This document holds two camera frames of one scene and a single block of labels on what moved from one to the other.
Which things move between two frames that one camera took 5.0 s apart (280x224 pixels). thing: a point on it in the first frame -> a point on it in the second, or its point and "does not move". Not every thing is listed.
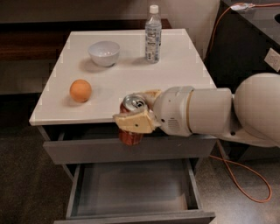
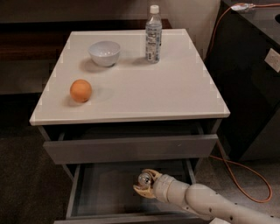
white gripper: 172,109 -> 162,186
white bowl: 104,52 does not move
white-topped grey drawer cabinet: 151,182 does not move
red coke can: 132,104 -> 144,178
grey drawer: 164,192 does not move
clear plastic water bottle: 153,36 does not move
